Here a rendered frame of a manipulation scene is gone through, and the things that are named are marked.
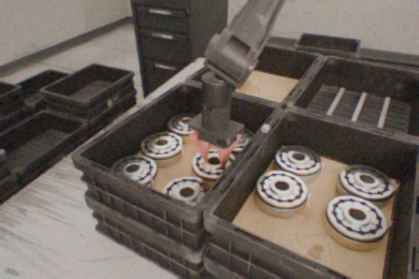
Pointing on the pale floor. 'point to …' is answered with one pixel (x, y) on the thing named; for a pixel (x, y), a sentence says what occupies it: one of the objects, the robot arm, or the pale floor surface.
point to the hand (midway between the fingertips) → (214, 158)
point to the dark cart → (173, 36)
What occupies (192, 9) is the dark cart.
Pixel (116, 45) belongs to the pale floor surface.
